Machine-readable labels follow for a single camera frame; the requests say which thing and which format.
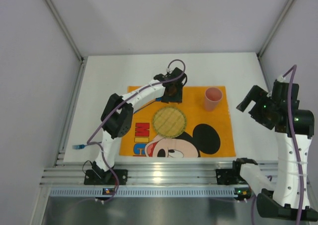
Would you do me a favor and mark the blue metallic fork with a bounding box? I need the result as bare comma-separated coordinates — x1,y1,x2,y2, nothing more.
72,144,87,150

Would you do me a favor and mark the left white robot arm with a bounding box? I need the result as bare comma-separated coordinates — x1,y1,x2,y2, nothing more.
87,67,187,180

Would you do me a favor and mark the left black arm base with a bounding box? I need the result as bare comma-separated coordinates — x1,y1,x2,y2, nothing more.
84,169,128,185

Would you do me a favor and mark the orange cartoon mouse cloth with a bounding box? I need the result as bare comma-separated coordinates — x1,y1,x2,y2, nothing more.
119,86,236,158

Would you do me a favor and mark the aluminium rail frame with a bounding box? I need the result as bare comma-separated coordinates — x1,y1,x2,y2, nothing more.
40,161,232,187

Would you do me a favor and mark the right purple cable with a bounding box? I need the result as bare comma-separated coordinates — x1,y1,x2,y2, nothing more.
249,65,305,225

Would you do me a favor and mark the slotted grey cable duct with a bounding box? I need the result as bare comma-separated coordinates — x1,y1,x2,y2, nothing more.
50,186,251,200

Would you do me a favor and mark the pink plastic cup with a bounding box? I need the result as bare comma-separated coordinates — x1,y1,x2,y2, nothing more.
204,87,223,111

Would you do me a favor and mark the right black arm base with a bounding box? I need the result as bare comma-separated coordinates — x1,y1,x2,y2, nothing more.
215,169,246,185

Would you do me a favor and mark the blue metallic spoon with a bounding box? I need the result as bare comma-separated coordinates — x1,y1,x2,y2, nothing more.
133,97,161,114

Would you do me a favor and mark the round woven bamboo plate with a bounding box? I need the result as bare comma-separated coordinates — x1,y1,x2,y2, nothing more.
152,106,187,138

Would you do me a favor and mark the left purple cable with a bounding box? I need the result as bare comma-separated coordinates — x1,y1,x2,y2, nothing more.
86,59,187,203

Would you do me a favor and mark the purple cable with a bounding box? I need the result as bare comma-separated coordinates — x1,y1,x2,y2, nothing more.
249,65,305,225
86,59,187,203

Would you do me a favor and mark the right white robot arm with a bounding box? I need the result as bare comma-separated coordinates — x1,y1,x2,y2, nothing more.
233,80,318,222

